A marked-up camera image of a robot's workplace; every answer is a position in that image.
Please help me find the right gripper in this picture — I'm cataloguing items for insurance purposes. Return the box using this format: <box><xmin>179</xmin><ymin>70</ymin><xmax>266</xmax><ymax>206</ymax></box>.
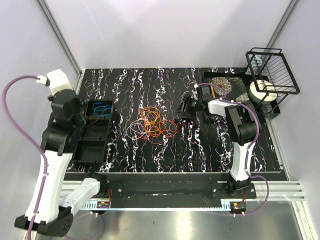
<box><xmin>173</xmin><ymin>94</ymin><xmax>202</xmax><ymax>120</ymax></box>

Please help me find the blue thin cable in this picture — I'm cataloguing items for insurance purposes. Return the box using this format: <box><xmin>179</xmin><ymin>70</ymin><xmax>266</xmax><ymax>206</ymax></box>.
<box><xmin>91</xmin><ymin>101</ymin><xmax>112</xmax><ymax>119</ymax></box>

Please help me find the white thin cable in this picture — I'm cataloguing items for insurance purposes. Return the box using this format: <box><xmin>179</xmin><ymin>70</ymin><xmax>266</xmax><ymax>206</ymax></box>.
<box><xmin>125</xmin><ymin>119</ymin><xmax>151</xmax><ymax>141</ymax></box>

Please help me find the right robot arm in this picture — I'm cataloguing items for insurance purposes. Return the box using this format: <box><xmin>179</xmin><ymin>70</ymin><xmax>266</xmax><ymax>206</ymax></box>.
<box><xmin>176</xmin><ymin>83</ymin><xmax>261</xmax><ymax>199</ymax></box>

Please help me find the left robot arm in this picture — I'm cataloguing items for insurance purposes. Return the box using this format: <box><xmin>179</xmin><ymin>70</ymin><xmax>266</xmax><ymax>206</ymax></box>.
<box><xmin>14</xmin><ymin>89</ymin><xmax>108</xmax><ymax>237</ymax></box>

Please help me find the black three-compartment tray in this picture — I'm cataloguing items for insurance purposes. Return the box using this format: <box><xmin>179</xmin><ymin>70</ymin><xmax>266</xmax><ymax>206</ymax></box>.
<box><xmin>72</xmin><ymin>99</ymin><xmax>114</xmax><ymax>164</ymax></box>

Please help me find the floral patterned box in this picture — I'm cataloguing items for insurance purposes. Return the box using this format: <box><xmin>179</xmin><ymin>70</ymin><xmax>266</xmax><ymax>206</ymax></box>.
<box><xmin>210</xmin><ymin>76</ymin><xmax>250</xmax><ymax>103</ymax></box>

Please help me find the white round bowl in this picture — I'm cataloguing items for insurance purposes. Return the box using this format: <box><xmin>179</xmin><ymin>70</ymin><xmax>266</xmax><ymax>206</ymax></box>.
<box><xmin>248</xmin><ymin>79</ymin><xmax>278</xmax><ymax>104</ymax></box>

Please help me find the glass cup in rack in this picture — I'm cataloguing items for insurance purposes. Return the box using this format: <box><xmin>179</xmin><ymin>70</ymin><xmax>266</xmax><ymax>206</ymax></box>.
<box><xmin>250</xmin><ymin>56</ymin><xmax>263</xmax><ymax>75</ymax></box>

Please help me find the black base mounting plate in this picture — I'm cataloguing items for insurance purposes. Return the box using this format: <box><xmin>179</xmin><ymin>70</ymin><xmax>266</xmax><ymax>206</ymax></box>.
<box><xmin>109</xmin><ymin>181</ymin><xmax>257</xmax><ymax>210</ymax></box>

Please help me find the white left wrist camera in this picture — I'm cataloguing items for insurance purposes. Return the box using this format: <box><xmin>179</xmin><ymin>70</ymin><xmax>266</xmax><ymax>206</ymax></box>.
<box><xmin>36</xmin><ymin>69</ymin><xmax>73</xmax><ymax>96</ymax></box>

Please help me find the yellow thin cable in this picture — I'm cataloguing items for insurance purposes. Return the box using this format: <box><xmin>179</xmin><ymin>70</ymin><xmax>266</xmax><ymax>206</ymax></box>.
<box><xmin>139</xmin><ymin>106</ymin><xmax>163</xmax><ymax>135</ymax></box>

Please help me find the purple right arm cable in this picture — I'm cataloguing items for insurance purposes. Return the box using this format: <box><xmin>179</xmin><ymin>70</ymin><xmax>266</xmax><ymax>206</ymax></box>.
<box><xmin>193</xmin><ymin>83</ymin><xmax>270</xmax><ymax>208</ymax></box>

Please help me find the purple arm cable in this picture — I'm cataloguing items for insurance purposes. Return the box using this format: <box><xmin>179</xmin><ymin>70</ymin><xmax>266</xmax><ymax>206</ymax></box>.
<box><xmin>1</xmin><ymin>74</ymin><xmax>48</xmax><ymax>240</ymax></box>
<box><xmin>193</xmin><ymin>83</ymin><xmax>270</xmax><ymax>208</ymax></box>

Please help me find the orange thin cable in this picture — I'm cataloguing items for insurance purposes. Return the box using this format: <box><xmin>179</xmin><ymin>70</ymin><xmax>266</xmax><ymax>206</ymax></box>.
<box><xmin>138</xmin><ymin>106</ymin><xmax>180</xmax><ymax>145</ymax></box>

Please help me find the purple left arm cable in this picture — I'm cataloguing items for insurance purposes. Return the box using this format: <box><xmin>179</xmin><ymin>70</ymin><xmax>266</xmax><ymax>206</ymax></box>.
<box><xmin>1</xmin><ymin>74</ymin><xmax>48</xmax><ymax>240</ymax></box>

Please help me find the black wire dish rack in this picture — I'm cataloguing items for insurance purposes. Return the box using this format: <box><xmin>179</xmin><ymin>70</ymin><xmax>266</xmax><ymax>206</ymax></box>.
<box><xmin>245</xmin><ymin>47</ymin><xmax>301</xmax><ymax>119</ymax></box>

